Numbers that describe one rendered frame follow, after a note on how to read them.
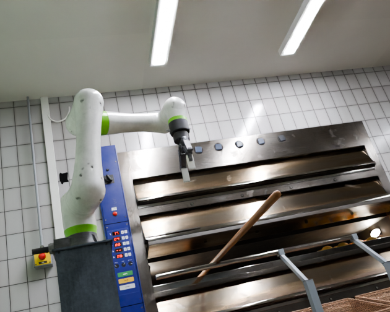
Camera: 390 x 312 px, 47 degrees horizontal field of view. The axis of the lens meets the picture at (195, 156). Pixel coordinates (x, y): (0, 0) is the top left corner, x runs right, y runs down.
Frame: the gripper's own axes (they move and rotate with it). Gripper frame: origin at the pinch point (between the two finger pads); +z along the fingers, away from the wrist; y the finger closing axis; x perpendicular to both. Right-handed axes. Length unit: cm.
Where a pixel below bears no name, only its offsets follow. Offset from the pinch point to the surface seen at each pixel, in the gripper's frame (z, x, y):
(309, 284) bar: 52, 58, -36
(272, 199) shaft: 28.4, 20.1, 31.9
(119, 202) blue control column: -27, -25, -93
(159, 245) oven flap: 7, -5, -84
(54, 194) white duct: -38, -64, -95
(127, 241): -1, -23, -93
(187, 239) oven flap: 7, 12, -84
